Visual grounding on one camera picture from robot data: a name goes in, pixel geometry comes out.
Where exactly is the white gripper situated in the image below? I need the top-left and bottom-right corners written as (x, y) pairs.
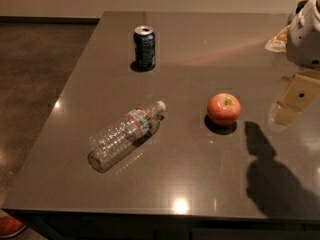
top-left (265, 25), bottom-right (320, 130)

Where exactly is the clear plastic water bottle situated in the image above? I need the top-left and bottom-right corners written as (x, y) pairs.
top-left (88, 101), bottom-right (166, 173)

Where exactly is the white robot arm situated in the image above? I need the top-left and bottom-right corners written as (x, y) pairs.
top-left (265, 0), bottom-right (320, 131)

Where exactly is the red apple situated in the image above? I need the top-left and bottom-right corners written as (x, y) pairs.
top-left (207, 93), bottom-right (242, 126)

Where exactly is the dark blue soda can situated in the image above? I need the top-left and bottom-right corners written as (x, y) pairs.
top-left (133, 25), bottom-right (156, 71)

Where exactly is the red shoe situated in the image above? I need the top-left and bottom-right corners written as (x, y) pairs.
top-left (0, 216), bottom-right (26, 239)

